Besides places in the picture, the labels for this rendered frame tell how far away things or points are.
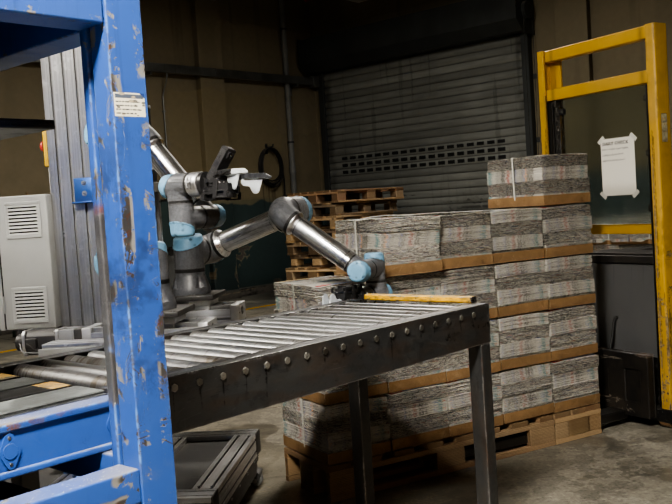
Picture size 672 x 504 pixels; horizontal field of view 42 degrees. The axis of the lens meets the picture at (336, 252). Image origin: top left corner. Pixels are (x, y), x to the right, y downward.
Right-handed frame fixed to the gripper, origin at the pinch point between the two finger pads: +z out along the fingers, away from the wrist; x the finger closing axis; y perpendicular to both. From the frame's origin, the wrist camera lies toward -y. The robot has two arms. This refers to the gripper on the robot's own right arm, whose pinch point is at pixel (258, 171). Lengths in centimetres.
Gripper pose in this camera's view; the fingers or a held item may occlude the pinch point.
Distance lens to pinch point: 255.9
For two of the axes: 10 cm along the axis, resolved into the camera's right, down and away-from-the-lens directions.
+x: -5.2, -0.6, -8.5
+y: -0.1, 10.0, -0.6
